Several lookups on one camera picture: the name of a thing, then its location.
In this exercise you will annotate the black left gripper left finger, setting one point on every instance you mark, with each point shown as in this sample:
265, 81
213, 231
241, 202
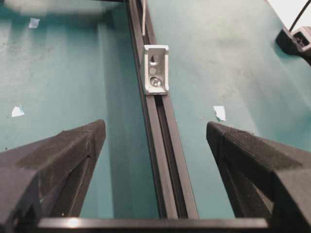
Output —
49, 177

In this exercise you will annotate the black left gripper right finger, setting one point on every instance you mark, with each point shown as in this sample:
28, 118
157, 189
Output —
263, 178

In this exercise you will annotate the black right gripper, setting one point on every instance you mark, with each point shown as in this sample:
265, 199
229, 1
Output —
295, 44

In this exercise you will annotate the silver metal corner fitting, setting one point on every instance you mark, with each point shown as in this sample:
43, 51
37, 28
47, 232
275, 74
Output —
154, 70

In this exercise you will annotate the black aluminium rail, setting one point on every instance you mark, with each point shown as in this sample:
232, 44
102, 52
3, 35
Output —
173, 189

